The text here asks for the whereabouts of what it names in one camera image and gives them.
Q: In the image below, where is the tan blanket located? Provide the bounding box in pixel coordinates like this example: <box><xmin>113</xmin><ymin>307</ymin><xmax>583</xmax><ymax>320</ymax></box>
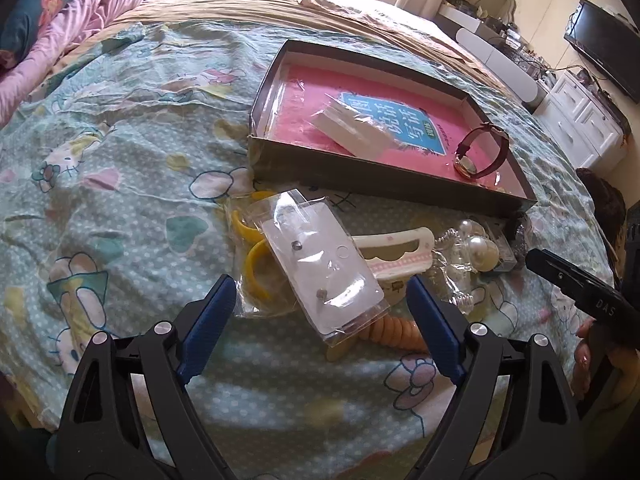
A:
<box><xmin>100</xmin><ymin>0</ymin><xmax>506</xmax><ymax>91</ymax></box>

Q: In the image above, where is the pink quilt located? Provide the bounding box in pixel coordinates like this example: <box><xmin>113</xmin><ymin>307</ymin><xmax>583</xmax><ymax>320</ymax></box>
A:
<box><xmin>0</xmin><ymin>0</ymin><xmax>156</xmax><ymax>128</ymax></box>

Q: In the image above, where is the scalloped vanity mirror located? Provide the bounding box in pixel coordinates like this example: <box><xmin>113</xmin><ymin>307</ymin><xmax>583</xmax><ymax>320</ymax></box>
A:
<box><xmin>480</xmin><ymin>0</ymin><xmax>518</xmax><ymax>26</ymax></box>

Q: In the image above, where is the white padded bed footboard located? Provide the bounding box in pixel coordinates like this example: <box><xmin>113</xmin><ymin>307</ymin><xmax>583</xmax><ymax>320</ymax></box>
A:
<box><xmin>455</xmin><ymin>27</ymin><xmax>551</xmax><ymax>111</ymax></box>

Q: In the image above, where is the person's right hand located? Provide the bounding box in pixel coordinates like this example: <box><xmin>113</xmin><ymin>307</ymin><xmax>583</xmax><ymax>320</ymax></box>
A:
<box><xmin>571</xmin><ymin>319</ymin><xmax>640</xmax><ymax>403</ymax></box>

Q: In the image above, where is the white drawer dresser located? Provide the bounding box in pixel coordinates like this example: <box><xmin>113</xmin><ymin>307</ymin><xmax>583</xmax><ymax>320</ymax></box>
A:
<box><xmin>537</xmin><ymin>67</ymin><xmax>626</xmax><ymax>171</ymax></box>

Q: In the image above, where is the dark shallow cardboard box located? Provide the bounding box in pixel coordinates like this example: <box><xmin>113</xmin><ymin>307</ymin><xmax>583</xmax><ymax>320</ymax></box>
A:
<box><xmin>248</xmin><ymin>39</ymin><xmax>538</xmax><ymax>218</ymax></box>

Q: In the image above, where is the dark brown basket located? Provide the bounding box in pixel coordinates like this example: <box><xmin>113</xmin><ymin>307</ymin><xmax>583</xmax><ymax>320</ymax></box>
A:
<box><xmin>575</xmin><ymin>167</ymin><xmax>627</xmax><ymax>246</ymax></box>

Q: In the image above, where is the small clear jewelry packet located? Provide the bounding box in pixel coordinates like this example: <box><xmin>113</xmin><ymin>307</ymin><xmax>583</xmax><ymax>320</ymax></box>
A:
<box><xmin>492</xmin><ymin>220</ymin><xmax>531</xmax><ymax>273</ymax></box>

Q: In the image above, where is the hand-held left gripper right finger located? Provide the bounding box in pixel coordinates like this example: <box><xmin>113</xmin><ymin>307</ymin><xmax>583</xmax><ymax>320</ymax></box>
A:
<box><xmin>400</xmin><ymin>275</ymin><xmax>583</xmax><ymax>480</ymax></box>

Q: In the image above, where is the teal cartoon printed bedsheet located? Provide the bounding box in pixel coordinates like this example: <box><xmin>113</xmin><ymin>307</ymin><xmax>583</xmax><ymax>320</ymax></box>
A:
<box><xmin>0</xmin><ymin>20</ymin><xmax>616</xmax><ymax>461</ymax></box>

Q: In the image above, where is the white card pack in plastic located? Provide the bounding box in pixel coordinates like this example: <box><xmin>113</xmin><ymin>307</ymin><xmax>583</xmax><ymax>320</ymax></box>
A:
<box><xmin>309</xmin><ymin>97</ymin><xmax>396</xmax><ymax>158</ymax></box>

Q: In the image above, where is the earring card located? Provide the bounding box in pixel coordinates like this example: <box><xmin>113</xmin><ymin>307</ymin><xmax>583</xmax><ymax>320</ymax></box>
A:
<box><xmin>257</xmin><ymin>189</ymin><xmax>391</xmax><ymax>348</ymax></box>

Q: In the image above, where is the dark blue printed pillow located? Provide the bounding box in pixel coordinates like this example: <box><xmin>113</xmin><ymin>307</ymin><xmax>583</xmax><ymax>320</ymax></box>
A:
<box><xmin>0</xmin><ymin>0</ymin><xmax>76</xmax><ymax>53</ymax></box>

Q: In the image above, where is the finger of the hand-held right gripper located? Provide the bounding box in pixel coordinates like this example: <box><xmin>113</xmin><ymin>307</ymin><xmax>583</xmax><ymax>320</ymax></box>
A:
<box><xmin>525</xmin><ymin>248</ymin><xmax>601</xmax><ymax>308</ymax></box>

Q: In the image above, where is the white cluttered vanity table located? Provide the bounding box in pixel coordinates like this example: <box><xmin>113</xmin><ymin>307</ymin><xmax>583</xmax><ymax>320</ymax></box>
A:
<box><xmin>435</xmin><ymin>0</ymin><xmax>546</xmax><ymax>68</ymax></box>

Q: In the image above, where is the pink book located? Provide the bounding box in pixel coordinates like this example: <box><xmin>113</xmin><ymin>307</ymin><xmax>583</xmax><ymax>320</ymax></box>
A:
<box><xmin>267</xmin><ymin>62</ymin><xmax>516</xmax><ymax>183</ymax></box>

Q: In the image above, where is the maroon strap wristwatch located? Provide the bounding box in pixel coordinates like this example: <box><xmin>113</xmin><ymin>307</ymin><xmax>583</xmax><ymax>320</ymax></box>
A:
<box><xmin>452</xmin><ymin>122</ymin><xmax>511</xmax><ymax>179</ymax></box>

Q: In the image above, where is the black flat television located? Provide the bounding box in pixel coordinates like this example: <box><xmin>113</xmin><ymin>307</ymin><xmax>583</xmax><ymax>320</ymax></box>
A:
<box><xmin>564</xmin><ymin>0</ymin><xmax>640</xmax><ymax>103</ymax></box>

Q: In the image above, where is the orange spiral hair tie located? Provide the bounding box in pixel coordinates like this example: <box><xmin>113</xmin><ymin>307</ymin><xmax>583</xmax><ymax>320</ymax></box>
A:
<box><xmin>325</xmin><ymin>310</ymin><xmax>431</xmax><ymax>361</ymax></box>

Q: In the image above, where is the clear bag of yellow bracelets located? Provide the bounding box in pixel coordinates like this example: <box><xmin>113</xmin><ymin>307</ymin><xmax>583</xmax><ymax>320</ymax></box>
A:
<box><xmin>227</xmin><ymin>190</ymin><xmax>301</xmax><ymax>318</ymax></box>

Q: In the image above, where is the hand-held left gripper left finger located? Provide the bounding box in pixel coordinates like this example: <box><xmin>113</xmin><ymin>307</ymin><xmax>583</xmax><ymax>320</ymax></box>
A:
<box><xmin>59</xmin><ymin>274</ymin><xmax>238</xmax><ymax>480</ymax></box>

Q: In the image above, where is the cream hair claw clip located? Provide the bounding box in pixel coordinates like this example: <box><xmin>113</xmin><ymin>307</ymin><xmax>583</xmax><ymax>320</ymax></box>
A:
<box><xmin>350</xmin><ymin>226</ymin><xmax>435</xmax><ymax>281</ymax></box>

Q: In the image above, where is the pearl hair tie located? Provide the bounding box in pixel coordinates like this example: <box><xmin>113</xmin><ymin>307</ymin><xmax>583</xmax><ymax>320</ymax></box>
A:
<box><xmin>427</xmin><ymin>217</ymin><xmax>501</xmax><ymax>316</ymax></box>

